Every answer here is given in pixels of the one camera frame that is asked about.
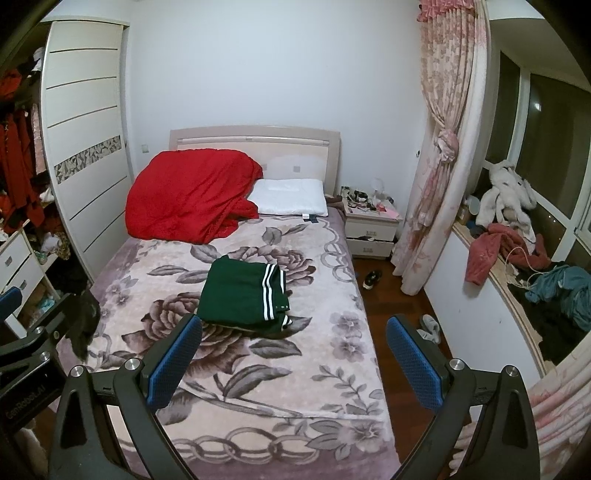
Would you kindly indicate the black cloth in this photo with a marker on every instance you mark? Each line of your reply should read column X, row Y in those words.
column 85, row 318

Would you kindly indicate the floral plush blanket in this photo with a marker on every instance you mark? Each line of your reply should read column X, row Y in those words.
column 300, row 378

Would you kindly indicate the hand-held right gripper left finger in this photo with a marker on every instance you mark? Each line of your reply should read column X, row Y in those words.
column 178, row 360

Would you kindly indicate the beige bed headboard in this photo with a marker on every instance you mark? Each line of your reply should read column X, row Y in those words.
column 300, row 147

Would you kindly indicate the red garment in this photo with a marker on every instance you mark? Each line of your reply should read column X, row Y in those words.
column 489, row 244

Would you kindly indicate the grey slipper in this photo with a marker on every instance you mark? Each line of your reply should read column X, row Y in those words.
column 429, row 328

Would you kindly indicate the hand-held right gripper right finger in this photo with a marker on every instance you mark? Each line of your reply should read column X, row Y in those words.
column 411, row 364

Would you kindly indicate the leopard print cloth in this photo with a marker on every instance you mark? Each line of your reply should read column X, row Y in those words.
column 62, row 247

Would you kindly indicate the red hanging clothes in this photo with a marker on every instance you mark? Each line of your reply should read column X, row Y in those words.
column 18, row 152

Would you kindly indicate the red quilt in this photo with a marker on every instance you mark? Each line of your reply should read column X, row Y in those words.
column 189, row 198

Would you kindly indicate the clutter of small toiletries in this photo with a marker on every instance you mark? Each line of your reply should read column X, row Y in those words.
column 364, row 199

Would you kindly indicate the white plush toy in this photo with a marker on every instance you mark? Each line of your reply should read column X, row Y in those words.
column 505, row 194

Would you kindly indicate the white pillow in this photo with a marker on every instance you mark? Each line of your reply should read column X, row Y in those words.
column 288, row 196

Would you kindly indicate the white wardrobe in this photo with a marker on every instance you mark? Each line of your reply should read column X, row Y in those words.
column 87, row 138

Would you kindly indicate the black shoe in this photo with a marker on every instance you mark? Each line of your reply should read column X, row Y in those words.
column 371, row 279

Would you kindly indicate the pile of black clothes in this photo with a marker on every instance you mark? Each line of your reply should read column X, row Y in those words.
column 554, row 332

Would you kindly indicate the white nightstand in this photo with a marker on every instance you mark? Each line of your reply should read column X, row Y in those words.
column 371, row 235

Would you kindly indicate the green and white varsity jacket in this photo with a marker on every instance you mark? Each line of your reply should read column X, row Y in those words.
column 235, row 295

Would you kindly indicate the window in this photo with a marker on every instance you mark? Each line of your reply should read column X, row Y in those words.
column 549, row 134

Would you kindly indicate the white drawer unit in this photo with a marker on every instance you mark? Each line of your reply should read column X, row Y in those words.
column 16, row 267

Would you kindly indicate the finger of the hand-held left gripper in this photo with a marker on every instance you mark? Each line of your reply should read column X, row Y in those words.
column 11, row 302

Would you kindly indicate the teal garment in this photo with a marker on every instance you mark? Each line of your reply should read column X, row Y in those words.
column 561, row 286

